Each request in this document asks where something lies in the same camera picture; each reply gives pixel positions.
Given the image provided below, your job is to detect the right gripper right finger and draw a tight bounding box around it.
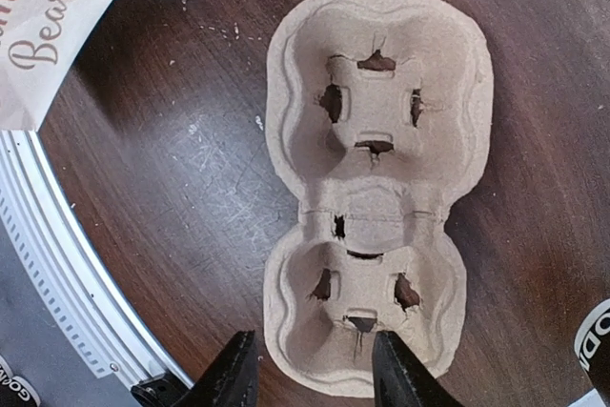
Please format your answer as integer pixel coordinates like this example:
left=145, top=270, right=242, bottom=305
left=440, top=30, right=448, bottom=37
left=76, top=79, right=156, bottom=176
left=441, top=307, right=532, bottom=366
left=372, top=331, right=462, bottom=407

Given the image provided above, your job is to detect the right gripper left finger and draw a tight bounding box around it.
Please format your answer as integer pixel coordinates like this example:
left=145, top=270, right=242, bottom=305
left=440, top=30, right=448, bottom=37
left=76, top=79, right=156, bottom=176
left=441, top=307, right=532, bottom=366
left=188, top=331, right=258, bottom=407

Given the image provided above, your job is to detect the brown cardboard cup carrier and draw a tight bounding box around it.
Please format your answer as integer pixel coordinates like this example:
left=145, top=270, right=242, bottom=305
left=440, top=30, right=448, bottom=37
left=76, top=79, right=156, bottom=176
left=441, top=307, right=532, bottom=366
left=263, top=0, right=494, bottom=398

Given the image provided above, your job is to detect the white paper takeout bag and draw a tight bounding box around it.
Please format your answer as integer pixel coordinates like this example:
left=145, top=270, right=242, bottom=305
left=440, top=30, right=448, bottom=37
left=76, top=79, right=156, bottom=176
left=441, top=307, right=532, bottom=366
left=1, top=0, right=113, bottom=132

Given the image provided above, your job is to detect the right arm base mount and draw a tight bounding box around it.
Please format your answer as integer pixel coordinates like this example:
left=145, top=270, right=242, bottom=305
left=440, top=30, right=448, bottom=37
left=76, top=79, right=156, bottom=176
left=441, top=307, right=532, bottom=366
left=130, top=372, right=189, bottom=407

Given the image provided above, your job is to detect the aluminium front rail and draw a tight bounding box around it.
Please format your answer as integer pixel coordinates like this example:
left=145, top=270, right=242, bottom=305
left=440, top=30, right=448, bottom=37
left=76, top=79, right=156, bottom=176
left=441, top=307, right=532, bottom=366
left=1, top=131, right=193, bottom=392

